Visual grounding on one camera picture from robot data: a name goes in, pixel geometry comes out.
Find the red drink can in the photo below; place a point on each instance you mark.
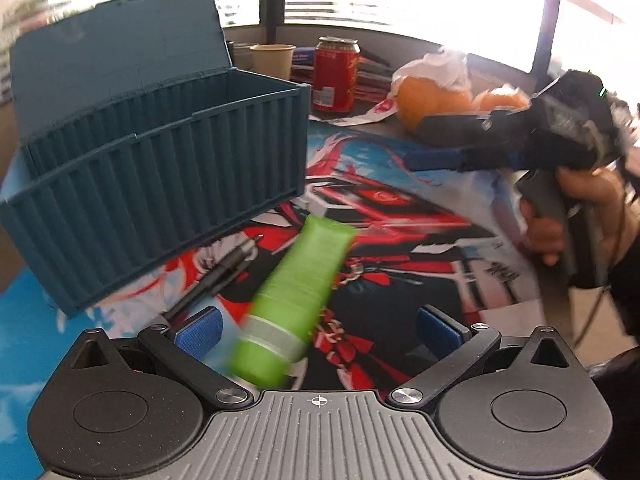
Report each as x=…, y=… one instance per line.
x=335, y=77

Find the white tissue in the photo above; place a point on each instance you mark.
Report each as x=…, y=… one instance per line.
x=440, y=67

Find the colourful printed desk mat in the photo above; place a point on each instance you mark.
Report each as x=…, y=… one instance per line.
x=400, y=270

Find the window blinds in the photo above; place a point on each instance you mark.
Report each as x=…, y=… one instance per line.
x=320, y=0

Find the orange peel piece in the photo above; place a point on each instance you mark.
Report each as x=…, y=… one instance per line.
x=500, y=100

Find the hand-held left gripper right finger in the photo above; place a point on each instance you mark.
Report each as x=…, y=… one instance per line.
x=440, y=327

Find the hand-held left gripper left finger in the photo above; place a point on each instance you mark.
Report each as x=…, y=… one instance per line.
x=200, y=332

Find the orange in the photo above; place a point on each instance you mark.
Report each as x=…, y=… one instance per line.
x=430, y=105

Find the red and white wrapper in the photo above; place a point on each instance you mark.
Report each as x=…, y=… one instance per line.
x=360, y=114

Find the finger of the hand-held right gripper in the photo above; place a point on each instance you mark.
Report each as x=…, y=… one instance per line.
x=450, y=130
x=430, y=160

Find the person's right hand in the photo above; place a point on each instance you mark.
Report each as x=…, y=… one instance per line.
x=605, y=205

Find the blue container storage box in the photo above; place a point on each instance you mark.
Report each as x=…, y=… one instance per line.
x=150, y=185

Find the black pen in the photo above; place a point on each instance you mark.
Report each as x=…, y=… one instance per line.
x=220, y=272

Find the beige paper cup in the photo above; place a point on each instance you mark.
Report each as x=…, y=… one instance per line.
x=271, y=62

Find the green plastic tube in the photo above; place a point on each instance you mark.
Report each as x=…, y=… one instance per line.
x=295, y=285

